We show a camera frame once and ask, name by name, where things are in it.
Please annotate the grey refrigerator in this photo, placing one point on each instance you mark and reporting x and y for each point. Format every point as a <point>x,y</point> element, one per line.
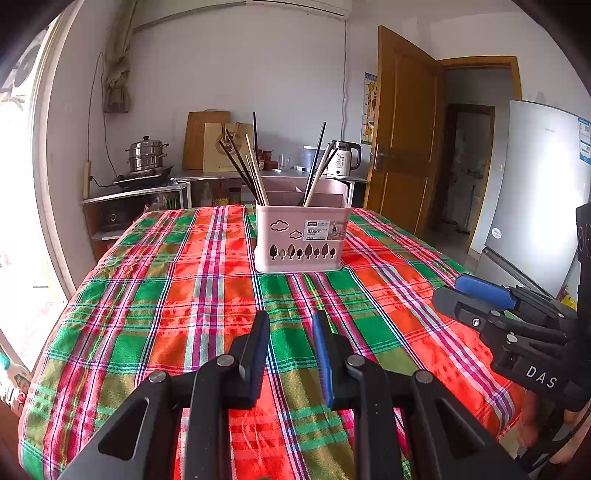
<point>531,184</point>

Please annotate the plaid tablecloth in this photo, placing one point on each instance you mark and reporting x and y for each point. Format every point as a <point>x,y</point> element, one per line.
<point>161,300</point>

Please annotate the wall power strip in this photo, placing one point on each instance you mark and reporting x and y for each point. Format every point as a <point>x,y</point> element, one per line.
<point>86,180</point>

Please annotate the wall poster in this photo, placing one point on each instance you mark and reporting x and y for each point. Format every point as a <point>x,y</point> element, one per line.
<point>368,108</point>

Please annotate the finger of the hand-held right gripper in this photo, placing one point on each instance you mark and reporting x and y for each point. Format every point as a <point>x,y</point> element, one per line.
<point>461,309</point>
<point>485,290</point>

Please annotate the wooden cutting board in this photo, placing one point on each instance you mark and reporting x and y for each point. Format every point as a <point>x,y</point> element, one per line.
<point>196,138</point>

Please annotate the metal chopstick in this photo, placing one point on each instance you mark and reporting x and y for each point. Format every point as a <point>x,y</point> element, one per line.
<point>318,182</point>
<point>322,168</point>
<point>327,165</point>

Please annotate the steel steamer pot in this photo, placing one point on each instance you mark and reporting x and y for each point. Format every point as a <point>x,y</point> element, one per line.
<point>145,154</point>

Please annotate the person's right hand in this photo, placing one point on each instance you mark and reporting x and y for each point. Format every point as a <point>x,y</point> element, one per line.
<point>531,424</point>

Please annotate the wooden door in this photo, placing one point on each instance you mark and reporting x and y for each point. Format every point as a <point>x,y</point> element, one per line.
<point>401,138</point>

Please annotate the brown paper bag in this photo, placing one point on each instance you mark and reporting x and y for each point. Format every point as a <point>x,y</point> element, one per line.
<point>221,152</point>

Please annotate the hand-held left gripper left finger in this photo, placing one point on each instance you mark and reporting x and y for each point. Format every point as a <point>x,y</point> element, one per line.
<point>258,350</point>

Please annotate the electric kettle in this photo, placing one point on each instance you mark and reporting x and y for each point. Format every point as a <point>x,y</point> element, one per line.
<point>344,161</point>

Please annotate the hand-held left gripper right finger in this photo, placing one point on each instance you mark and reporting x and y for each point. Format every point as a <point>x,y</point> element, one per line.
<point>321,355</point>

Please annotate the pink utensil basket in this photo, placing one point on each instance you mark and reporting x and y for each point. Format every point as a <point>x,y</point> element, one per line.
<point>300,249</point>

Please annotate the tied beige curtain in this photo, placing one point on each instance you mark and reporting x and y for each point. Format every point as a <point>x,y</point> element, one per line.
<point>117,69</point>

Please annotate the black stove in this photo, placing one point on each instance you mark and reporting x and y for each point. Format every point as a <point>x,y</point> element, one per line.
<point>145,177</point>

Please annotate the clear plastic container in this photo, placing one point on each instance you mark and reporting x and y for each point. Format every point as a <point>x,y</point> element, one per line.
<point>309,159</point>

